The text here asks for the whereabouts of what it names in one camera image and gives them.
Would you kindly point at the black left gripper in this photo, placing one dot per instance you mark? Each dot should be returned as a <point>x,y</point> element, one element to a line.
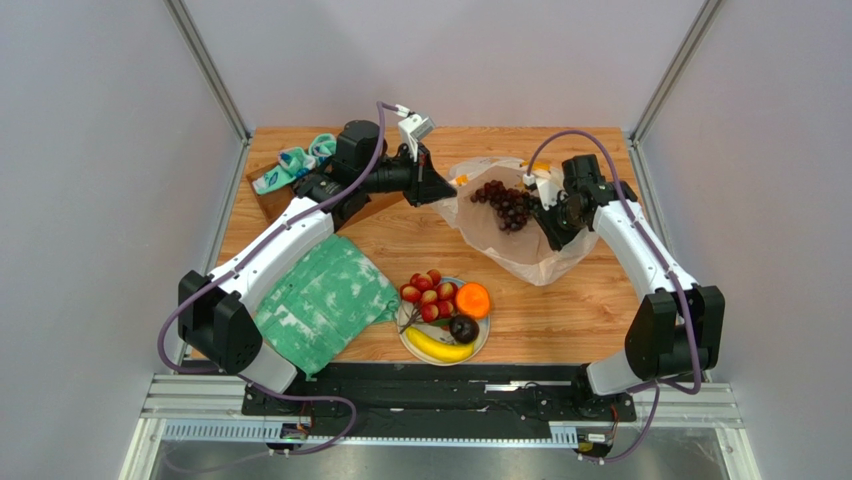
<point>426,185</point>

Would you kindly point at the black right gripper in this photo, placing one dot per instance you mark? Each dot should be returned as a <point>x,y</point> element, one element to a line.
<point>555,217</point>

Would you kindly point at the translucent white plastic bag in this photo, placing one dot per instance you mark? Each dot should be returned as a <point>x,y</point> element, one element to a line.
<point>526,253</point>

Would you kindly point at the dark fake grape bunch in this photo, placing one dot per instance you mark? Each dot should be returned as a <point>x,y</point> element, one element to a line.
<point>513,207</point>

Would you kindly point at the red fake fruit bunch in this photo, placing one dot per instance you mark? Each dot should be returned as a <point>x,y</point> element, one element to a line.
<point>428,299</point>

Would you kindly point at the orange fake tangerine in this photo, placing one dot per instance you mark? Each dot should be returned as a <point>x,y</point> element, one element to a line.
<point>473,300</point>

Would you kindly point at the dark round fake fruit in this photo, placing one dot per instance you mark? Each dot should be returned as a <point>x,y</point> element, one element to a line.
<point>463,329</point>

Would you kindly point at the yellow fake banana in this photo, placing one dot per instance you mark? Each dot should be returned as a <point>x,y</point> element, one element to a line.
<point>438,350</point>

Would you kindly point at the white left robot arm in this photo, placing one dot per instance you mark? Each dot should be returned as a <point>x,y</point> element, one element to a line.
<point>215,315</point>

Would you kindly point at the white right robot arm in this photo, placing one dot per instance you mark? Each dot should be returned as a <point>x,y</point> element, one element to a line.
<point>677,329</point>

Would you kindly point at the teal white rolled sock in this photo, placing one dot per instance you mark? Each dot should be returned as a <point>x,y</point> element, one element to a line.
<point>323,146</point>

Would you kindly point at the cream and blue ceramic plate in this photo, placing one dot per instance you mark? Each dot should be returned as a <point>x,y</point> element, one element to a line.
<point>445,337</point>

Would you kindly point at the green white cloth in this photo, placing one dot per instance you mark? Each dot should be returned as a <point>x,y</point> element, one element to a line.
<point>317,308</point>

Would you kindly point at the white teal patterned sock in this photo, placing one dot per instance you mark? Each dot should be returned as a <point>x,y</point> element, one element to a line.
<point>293,164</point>

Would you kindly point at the wooden compartment tray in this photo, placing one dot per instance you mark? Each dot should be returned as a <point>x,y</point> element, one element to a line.
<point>274,204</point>

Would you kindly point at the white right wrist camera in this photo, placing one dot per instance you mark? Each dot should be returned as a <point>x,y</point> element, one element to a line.
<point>545,188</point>

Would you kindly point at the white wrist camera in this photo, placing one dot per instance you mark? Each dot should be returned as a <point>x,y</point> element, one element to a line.
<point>545,188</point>
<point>413,128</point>

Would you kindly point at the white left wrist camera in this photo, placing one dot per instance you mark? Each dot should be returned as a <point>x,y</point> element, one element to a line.
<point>413,128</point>

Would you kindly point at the aluminium frame rail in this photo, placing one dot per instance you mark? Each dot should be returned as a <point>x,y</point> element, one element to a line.
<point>193,38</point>

